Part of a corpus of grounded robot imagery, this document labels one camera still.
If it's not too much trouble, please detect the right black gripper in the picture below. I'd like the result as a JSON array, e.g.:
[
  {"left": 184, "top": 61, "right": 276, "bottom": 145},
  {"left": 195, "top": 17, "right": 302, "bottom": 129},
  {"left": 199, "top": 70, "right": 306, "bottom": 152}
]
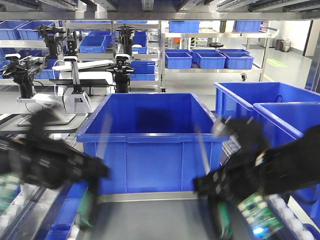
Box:
[{"left": 192, "top": 117, "right": 276, "bottom": 203}]

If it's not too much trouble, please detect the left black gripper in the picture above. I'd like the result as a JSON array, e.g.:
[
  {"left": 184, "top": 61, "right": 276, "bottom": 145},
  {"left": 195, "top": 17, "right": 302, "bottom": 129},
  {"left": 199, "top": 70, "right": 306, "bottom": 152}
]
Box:
[{"left": 0, "top": 109, "right": 110, "bottom": 189}]

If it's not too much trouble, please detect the green-handled screwdriver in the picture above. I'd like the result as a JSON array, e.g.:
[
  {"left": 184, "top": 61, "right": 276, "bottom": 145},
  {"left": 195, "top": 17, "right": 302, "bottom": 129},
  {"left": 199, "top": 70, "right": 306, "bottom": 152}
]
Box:
[
  {"left": 193, "top": 125, "right": 233, "bottom": 240},
  {"left": 76, "top": 113, "right": 113, "bottom": 229}
]

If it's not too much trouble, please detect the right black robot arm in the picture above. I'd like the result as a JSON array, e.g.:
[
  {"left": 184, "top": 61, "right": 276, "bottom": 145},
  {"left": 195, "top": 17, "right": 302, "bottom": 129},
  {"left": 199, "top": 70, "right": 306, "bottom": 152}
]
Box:
[{"left": 193, "top": 118, "right": 320, "bottom": 201}]

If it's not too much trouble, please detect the green circuit board left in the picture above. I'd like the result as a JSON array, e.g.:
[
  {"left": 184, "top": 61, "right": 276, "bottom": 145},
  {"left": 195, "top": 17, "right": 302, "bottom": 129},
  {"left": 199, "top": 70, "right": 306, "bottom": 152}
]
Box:
[{"left": 0, "top": 173, "right": 21, "bottom": 214}]

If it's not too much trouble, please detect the green circuit board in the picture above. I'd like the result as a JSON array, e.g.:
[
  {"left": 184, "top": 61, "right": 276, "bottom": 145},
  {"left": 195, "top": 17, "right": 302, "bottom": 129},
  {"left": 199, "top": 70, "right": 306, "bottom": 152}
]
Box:
[
  {"left": 237, "top": 192, "right": 284, "bottom": 240},
  {"left": 0, "top": 173, "right": 21, "bottom": 214}
]

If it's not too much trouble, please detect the far right blue bin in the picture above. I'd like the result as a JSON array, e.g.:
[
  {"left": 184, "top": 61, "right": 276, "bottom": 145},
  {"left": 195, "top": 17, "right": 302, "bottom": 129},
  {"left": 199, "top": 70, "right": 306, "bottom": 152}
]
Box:
[{"left": 252, "top": 101, "right": 320, "bottom": 218}]

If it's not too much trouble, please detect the blue bin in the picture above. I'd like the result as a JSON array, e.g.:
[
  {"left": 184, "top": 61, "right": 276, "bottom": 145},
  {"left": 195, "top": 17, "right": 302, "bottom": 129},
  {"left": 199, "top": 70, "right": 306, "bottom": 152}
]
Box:
[
  {"left": 252, "top": 101, "right": 320, "bottom": 218},
  {"left": 76, "top": 93, "right": 226, "bottom": 196},
  {"left": 214, "top": 81, "right": 320, "bottom": 119}
]

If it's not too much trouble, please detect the green circuit board right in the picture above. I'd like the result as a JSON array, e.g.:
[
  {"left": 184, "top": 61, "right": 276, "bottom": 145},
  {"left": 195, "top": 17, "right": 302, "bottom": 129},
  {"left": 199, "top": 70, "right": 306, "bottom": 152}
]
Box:
[{"left": 237, "top": 192, "right": 284, "bottom": 240}]

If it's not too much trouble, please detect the white robot station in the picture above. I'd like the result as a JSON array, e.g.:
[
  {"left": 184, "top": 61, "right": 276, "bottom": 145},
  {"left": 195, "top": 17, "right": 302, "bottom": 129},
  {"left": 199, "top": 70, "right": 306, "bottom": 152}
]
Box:
[{"left": 16, "top": 53, "right": 135, "bottom": 115}]

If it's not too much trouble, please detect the center blue bin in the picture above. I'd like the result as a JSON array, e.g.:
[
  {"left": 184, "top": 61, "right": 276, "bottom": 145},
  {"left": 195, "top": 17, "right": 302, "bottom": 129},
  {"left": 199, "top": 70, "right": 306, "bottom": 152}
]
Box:
[{"left": 76, "top": 93, "right": 226, "bottom": 196}]

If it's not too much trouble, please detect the metal shelf rack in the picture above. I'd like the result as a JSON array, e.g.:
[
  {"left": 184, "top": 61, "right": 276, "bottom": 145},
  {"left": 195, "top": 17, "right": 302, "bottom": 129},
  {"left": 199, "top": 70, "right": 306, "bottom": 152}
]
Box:
[{"left": 158, "top": 26, "right": 279, "bottom": 93}]

